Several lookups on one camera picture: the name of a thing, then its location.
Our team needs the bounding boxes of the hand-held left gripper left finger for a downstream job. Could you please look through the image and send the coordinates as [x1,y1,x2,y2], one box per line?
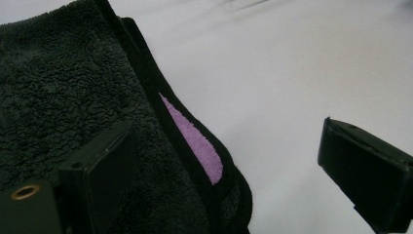
[57,120,140,234]

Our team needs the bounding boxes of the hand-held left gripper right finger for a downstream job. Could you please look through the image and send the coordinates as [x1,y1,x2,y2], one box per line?
[317,116,413,234]

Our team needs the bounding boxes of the black fleece towel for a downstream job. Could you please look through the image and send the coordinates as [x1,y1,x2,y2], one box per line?
[0,0,254,234]

